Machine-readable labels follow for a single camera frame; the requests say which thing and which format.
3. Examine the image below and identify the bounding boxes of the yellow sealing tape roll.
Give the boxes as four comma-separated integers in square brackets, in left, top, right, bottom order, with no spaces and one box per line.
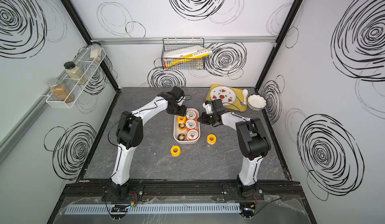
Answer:
[177,116,186,124]
[207,134,217,145]
[170,145,181,157]

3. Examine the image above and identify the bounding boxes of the yellow black tape roll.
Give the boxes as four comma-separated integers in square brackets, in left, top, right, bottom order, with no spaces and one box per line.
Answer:
[177,133,186,141]
[178,123,186,131]

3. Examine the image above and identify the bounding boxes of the white plastic storage box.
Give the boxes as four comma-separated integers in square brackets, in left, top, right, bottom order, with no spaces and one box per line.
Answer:
[173,108,201,144]

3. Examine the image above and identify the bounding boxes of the orange sealing tape roll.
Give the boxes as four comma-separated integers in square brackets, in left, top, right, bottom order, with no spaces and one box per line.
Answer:
[185,119,197,131]
[186,129,200,141]
[186,110,198,121]

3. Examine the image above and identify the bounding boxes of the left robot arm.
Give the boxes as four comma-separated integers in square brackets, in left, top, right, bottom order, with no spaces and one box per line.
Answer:
[107,87,187,195]

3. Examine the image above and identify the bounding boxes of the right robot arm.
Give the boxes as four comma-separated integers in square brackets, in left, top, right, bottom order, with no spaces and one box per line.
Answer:
[198,100,271,187]

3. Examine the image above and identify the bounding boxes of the yellow white box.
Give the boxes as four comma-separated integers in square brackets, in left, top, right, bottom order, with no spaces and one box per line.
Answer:
[162,45,213,70]

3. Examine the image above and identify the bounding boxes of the watermelon pattern plate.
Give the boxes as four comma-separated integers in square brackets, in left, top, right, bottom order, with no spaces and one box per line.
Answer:
[209,86,237,106]

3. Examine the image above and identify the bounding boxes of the yellow tray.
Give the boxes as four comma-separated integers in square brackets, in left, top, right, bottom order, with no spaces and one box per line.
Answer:
[206,84,247,112]

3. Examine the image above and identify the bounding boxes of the white spoon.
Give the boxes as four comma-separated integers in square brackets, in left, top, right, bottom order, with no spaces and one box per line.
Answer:
[241,89,248,106]

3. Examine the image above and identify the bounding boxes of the white scalloped bowl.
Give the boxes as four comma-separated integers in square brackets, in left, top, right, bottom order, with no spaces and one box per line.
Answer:
[247,94,267,111]

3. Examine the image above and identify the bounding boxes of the spice jar pale contents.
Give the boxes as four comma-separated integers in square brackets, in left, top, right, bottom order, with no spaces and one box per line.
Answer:
[90,42,102,61]

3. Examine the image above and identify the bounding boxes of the spice jar black lid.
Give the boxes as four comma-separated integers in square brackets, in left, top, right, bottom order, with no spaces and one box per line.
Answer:
[64,61,88,85]

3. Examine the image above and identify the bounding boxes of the spice jar brown contents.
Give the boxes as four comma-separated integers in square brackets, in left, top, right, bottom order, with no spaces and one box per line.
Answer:
[47,78,75,103]

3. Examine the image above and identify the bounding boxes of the black wire wall basket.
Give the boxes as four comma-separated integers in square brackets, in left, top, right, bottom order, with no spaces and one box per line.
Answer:
[161,37,205,70]

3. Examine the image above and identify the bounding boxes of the white slotted cable duct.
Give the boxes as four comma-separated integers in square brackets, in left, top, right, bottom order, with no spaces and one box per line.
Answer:
[64,203,241,215]

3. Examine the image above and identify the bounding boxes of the white wire spice rack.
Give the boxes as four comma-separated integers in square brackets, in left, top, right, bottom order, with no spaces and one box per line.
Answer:
[46,44,107,114]

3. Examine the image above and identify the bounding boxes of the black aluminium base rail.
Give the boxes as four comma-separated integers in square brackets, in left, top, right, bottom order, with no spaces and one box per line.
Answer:
[59,180,303,203]

